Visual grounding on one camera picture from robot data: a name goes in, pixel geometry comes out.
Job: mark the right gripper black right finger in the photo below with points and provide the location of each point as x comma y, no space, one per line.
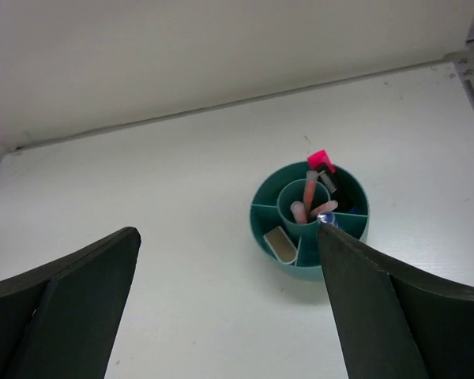
395,320

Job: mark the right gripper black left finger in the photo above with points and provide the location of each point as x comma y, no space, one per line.
60,320

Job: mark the clear glue bottle blue cap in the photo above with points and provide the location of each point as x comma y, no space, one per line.
327,218

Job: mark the orange pastel pen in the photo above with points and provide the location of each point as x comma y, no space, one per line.
329,206

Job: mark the pink red pen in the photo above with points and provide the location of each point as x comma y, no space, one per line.
309,190

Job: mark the pink cap black highlighter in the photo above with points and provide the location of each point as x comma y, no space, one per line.
327,175

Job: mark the blue cap black highlighter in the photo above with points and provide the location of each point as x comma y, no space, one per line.
354,211

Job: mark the purple pastel pen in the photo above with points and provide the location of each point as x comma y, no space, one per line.
299,212

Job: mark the teal round compartment organizer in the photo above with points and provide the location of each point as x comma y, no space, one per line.
270,208

